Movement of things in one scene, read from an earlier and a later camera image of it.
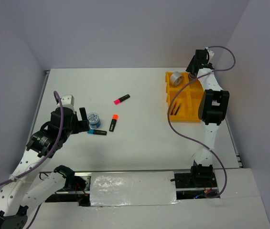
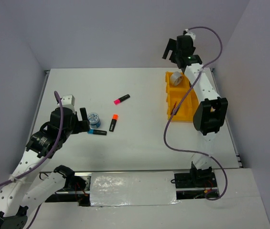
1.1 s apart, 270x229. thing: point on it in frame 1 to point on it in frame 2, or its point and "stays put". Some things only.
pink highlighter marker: (118, 100) stays put
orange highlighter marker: (113, 124) stays put
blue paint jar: (94, 120) stays put
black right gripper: (193, 62) to (171, 46)
